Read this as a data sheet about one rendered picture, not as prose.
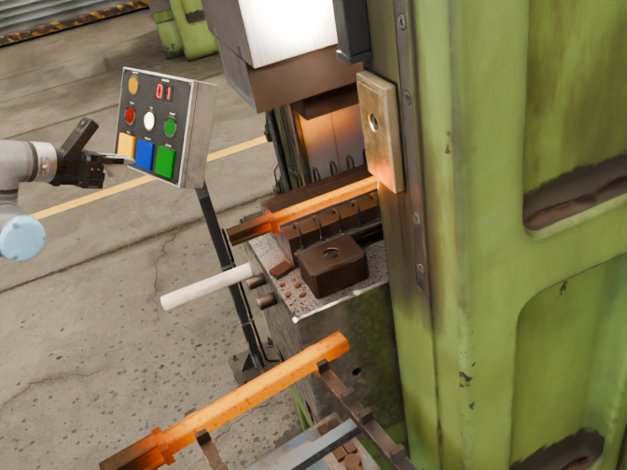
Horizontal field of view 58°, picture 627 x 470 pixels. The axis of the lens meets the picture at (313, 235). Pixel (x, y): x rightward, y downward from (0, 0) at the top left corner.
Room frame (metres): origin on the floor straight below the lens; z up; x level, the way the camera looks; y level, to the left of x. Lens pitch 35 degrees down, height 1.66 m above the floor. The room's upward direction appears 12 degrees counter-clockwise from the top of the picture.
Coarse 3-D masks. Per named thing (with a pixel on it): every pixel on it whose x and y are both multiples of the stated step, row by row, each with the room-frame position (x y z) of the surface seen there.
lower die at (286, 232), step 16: (336, 176) 1.18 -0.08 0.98; (352, 176) 1.15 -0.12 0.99; (368, 176) 1.14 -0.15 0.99; (288, 192) 1.16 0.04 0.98; (304, 192) 1.13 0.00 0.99; (320, 192) 1.11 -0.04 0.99; (368, 192) 1.06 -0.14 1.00; (272, 208) 1.09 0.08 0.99; (320, 208) 1.03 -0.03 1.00; (352, 208) 1.02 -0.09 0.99; (368, 208) 1.00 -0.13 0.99; (288, 224) 1.00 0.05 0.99; (304, 224) 0.99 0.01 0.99; (336, 224) 0.98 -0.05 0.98; (352, 224) 0.99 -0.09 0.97; (288, 240) 0.95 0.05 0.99; (304, 240) 0.96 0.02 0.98; (288, 256) 0.98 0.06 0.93
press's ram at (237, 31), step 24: (216, 0) 1.04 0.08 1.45; (240, 0) 0.90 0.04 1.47; (264, 0) 0.91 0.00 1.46; (288, 0) 0.92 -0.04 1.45; (312, 0) 0.93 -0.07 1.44; (216, 24) 1.09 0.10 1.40; (240, 24) 0.92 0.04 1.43; (264, 24) 0.91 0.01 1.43; (288, 24) 0.92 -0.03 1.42; (312, 24) 0.93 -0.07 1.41; (240, 48) 0.96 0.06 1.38; (264, 48) 0.91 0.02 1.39; (288, 48) 0.92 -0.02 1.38; (312, 48) 0.93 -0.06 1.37
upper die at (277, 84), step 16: (224, 48) 1.08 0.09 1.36; (320, 48) 0.99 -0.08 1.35; (336, 48) 1.00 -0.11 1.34; (224, 64) 1.12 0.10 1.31; (240, 64) 0.99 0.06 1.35; (272, 64) 0.96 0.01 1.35; (288, 64) 0.97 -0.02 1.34; (304, 64) 0.98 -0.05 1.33; (320, 64) 0.99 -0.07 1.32; (336, 64) 1.00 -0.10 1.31; (240, 80) 1.02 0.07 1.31; (256, 80) 0.95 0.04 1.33; (272, 80) 0.96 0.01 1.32; (288, 80) 0.97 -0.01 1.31; (304, 80) 0.98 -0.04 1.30; (320, 80) 0.99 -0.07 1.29; (336, 80) 0.99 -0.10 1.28; (352, 80) 1.00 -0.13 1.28; (256, 96) 0.95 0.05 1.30; (272, 96) 0.96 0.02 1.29; (288, 96) 0.97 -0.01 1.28; (304, 96) 0.98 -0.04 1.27; (256, 112) 0.96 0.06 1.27
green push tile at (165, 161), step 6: (162, 150) 1.42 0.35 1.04; (168, 150) 1.40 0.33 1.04; (162, 156) 1.41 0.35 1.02; (168, 156) 1.39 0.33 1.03; (174, 156) 1.38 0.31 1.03; (156, 162) 1.42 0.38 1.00; (162, 162) 1.40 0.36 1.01; (168, 162) 1.38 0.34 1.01; (156, 168) 1.41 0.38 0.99; (162, 168) 1.39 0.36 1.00; (168, 168) 1.38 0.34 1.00; (162, 174) 1.39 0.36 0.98; (168, 174) 1.37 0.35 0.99
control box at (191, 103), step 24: (144, 72) 1.59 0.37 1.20; (120, 96) 1.65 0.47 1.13; (144, 96) 1.56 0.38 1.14; (192, 96) 1.41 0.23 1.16; (120, 120) 1.61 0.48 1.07; (144, 120) 1.52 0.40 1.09; (192, 120) 1.40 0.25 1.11; (168, 144) 1.42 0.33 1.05; (192, 144) 1.38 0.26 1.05; (192, 168) 1.37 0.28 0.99
